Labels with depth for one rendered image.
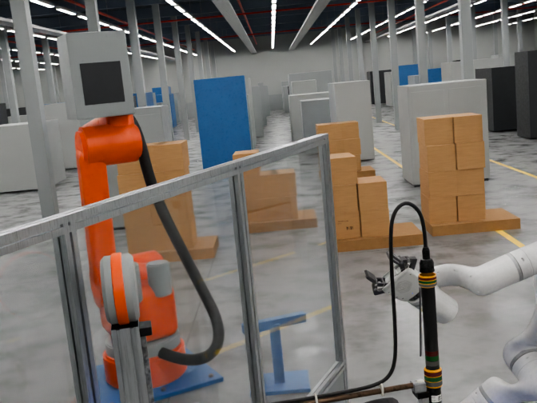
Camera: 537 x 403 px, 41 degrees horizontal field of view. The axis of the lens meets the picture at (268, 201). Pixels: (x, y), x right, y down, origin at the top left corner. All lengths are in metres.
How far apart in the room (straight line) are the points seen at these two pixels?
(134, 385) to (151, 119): 10.69
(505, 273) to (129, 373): 1.13
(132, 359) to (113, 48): 4.03
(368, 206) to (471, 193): 1.52
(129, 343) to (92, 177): 4.02
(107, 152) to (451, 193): 5.74
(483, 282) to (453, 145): 7.83
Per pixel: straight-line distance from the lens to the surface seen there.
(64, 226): 1.64
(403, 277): 2.04
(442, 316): 2.18
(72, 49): 5.39
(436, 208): 10.05
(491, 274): 2.19
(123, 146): 5.56
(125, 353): 1.63
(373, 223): 9.49
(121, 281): 1.54
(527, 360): 2.60
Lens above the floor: 2.30
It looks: 10 degrees down
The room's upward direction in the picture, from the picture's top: 5 degrees counter-clockwise
